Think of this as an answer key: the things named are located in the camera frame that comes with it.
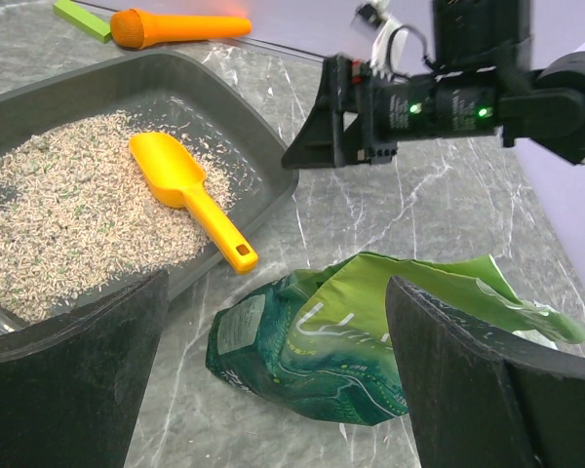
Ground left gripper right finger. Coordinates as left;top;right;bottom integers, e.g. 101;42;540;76
386;277;585;467

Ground green rectangular block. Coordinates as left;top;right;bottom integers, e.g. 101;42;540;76
53;0;111;44

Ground orange toy microphone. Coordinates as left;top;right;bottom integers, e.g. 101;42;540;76
110;9;252;50

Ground litter granules in box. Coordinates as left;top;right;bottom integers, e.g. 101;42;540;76
0;110;209;323

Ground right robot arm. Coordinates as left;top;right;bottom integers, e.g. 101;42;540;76
281;1;585;170

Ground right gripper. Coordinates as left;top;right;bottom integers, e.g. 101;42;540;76
281;56;500;170

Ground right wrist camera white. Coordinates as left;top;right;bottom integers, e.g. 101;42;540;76
352;0;403;48

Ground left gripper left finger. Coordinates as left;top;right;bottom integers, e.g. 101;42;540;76
0;270;169;467

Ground green litter bag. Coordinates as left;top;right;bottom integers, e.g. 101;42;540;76
205;252;585;426

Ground yellow plastic scoop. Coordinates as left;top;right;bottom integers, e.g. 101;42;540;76
129;132;258;274

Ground grey litter box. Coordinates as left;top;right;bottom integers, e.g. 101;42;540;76
0;51;298;333

